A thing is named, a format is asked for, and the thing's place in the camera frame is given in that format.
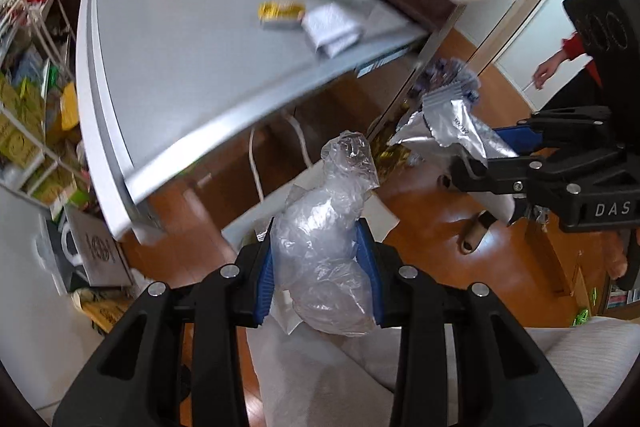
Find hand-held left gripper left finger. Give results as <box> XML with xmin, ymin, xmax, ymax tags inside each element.
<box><xmin>52</xmin><ymin>217</ymin><xmax>276</xmax><ymax>427</ymax></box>

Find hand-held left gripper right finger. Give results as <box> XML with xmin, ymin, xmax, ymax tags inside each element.
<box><xmin>356</xmin><ymin>219</ymin><xmax>585</xmax><ymax>427</ymax></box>

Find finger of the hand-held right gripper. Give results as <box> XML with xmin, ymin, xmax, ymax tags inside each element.
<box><xmin>449</xmin><ymin>152</ymin><xmax>583</xmax><ymax>228</ymax></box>
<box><xmin>492</xmin><ymin>106</ymin><xmax>621</xmax><ymax>158</ymax></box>

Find clear plastic wrap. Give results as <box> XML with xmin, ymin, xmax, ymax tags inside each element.
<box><xmin>270</xmin><ymin>131</ymin><xmax>383</xmax><ymax>338</ymax></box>

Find silver foil packet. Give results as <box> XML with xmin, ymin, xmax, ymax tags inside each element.
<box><xmin>387</xmin><ymin>57</ymin><xmax>521</xmax><ymax>228</ymax></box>

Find white trash bag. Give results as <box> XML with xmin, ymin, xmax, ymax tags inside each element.
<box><xmin>245</xmin><ymin>317</ymin><xmax>640</xmax><ymax>427</ymax></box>

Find person's right hand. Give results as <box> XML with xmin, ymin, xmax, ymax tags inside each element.
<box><xmin>606</xmin><ymin>249</ymin><xmax>630</xmax><ymax>280</ymax></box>

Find gold foil wrapper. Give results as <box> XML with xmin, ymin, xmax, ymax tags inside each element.
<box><xmin>370</xmin><ymin>127</ymin><xmax>416</xmax><ymax>178</ymax></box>

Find white cabinet door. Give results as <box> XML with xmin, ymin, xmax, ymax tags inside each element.
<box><xmin>480</xmin><ymin>0</ymin><xmax>640</xmax><ymax>108</ymax></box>

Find grey paper bag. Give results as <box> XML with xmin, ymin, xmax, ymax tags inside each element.
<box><xmin>65</xmin><ymin>204</ymin><xmax>136</xmax><ymax>290</ymax></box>

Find stack of yellow boxes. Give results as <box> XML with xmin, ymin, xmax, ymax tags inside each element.
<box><xmin>0</xmin><ymin>72</ymin><xmax>76</xmax><ymax>202</ymax></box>

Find white wire cart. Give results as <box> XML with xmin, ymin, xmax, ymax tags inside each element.
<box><xmin>0</xmin><ymin>0</ymin><xmax>96</xmax><ymax>212</ymax></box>

